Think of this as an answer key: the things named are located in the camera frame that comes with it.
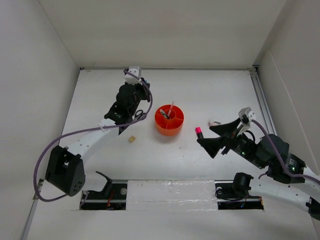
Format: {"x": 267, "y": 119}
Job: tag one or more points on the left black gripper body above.
{"x": 140, "y": 94}

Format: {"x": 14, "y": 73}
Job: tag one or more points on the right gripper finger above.
{"x": 212, "y": 145}
{"x": 226, "y": 128}

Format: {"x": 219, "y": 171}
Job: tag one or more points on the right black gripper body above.
{"x": 243, "y": 146}

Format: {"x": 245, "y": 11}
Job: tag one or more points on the pink capped black highlighter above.
{"x": 199, "y": 133}

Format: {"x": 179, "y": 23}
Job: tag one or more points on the black clear gel pen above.
{"x": 162, "y": 112}

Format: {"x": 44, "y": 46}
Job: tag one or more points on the pink translucent pen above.
{"x": 170, "y": 110}

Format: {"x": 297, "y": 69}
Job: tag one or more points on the small tan eraser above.
{"x": 132, "y": 139}

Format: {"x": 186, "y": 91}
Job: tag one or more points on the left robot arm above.
{"x": 66, "y": 165}

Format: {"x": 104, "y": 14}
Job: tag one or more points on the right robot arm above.
{"x": 295, "y": 183}

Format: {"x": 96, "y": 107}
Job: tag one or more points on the orange round compartment organizer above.
{"x": 169, "y": 127}

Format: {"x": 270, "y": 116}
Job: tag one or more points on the black handled scissors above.
{"x": 140, "y": 115}

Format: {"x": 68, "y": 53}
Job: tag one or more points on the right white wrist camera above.
{"x": 246, "y": 116}

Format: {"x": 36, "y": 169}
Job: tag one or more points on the aluminium side rail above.
{"x": 264, "y": 108}

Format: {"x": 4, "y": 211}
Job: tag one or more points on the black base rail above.
{"x": 168, "y": 195}

